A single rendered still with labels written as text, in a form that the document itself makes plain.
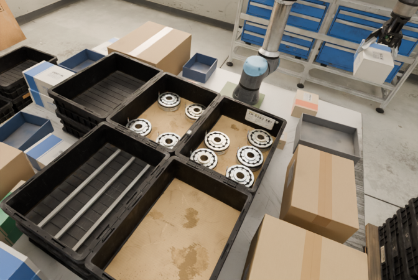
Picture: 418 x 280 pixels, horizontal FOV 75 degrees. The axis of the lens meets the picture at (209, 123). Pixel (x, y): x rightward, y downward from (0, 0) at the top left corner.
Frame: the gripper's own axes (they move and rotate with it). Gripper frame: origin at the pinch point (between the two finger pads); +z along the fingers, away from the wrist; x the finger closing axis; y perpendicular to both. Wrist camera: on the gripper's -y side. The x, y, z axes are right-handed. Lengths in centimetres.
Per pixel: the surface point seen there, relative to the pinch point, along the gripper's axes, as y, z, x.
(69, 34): -97, 112, -288
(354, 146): 21.3, 34.7, 7.6
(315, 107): 3.1, 33.4, -13.4
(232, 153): 58, 28, -43
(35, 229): 115, 17, -79
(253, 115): 40, 21, -40
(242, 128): 43, 28, -43
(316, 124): 13.7, 35.4, -10.6
